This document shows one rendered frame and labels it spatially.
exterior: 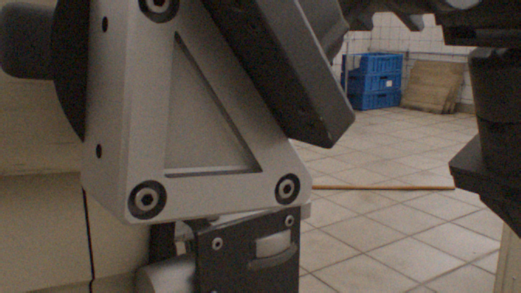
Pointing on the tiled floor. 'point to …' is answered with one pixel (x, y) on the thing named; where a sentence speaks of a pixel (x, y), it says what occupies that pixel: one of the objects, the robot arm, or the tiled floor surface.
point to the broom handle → (380, 187)
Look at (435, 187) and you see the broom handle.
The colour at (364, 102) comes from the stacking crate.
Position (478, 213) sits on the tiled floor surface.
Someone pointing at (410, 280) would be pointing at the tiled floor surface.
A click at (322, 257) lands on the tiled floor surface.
